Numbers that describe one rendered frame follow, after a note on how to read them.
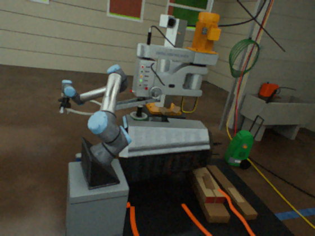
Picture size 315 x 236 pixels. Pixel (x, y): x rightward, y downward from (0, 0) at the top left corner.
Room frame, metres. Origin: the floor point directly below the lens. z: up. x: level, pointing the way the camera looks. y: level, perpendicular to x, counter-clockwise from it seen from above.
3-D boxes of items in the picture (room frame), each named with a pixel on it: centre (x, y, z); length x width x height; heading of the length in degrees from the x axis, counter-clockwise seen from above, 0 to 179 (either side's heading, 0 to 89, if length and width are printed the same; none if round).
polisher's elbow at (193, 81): (2.92, -0.41, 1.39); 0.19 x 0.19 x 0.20
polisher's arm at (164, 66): (3.32, -0.19, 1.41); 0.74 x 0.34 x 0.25; 29
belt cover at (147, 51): (2.81, -0.13, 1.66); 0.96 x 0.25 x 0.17; 111
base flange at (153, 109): (3.49, -0.10, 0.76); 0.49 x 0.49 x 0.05; 19
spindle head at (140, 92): (2.72, 0.13, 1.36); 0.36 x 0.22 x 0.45; 111
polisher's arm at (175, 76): (2.82, -0.17, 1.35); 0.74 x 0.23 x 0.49; 111
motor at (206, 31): (2.91, -0.42, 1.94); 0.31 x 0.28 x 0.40; 21
